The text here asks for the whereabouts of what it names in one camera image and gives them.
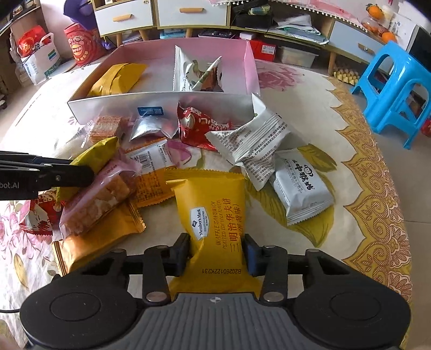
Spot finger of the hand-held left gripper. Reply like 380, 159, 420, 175
0, 151, 95, 191

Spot floral tablecloth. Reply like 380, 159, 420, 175
0, 59, 413, 350

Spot dark wooden shelf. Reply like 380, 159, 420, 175
0, 0, 43, 37

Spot red cardboard box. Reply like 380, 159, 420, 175
249, 38, 278, 61

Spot pink tasselled cloth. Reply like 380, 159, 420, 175
209, 0, 364, 27

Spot pile of white papers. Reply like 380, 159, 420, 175
269, 15, 329, 44

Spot black bag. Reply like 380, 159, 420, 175
232, 3, 275, 29

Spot white printed box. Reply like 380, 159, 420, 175
387, 13, 420, 51

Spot clear storage box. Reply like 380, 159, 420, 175
278, 45, 319, 66

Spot silver foil packet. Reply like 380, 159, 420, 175
130, 115, 179, 142

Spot white cabinet drawer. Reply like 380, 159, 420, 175
94, 4, 155, 36

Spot yellow waffle snack packet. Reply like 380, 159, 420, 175
164, 168, 267, 303

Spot pink clear pastry packet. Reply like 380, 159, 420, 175
59, 156, 144, 240

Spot yellow egg cartons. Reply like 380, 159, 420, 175
333, 65, 359, 85

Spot small grey drawer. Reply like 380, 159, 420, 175
328, 18, 384, 64

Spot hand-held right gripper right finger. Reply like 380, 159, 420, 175
243, 234, 361, 303

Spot plain orange snack packet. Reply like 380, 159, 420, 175
52, 200, 147, 274

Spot crumpled yellow snack packet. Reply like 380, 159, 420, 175
55, 136, 120, 202

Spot large white text-printed packet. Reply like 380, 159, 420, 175
205, 111, 293, 165

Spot tan and brown snack packet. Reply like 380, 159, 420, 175
191, 55, 225, 93

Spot small white text-printed packet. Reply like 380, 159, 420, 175
242, 148, 281, 192

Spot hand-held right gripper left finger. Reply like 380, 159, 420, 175
72, 232, 192, 303

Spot wide white drawer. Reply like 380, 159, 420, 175
158, 0, 230, 28

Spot clear wafer packet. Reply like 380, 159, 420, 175
88, 114, 132, 144

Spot pink cardboard box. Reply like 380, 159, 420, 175
67, 37, 266, 126

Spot tall wooden shelf cabinet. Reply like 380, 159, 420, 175
92, 0, 158, 46

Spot purple plush toy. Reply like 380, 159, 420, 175
63, 0, 98, 31

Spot red and white snack packet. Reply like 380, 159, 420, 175
18, 190, 64, 235

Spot blue plastic stool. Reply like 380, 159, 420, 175
350, 42, 431, 149

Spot orange packet with white label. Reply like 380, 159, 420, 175
123, 141, 179, 209

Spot white packet with cartoon face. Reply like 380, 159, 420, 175
269, 149, 335, 227

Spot plain yellow snack packet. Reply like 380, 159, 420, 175
87, 62, 149, 98

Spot clear jar of oranges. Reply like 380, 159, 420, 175
362, 17, 383, 36

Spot low wooden cabinet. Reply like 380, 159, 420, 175
153, 0, 388, 76

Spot white microwave oven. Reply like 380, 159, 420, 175
407, 25, 431, 64

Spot white shopping bag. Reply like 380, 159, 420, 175
10, 27, 63, 86

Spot red paper bag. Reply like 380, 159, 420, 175
64, 23, 107, 67

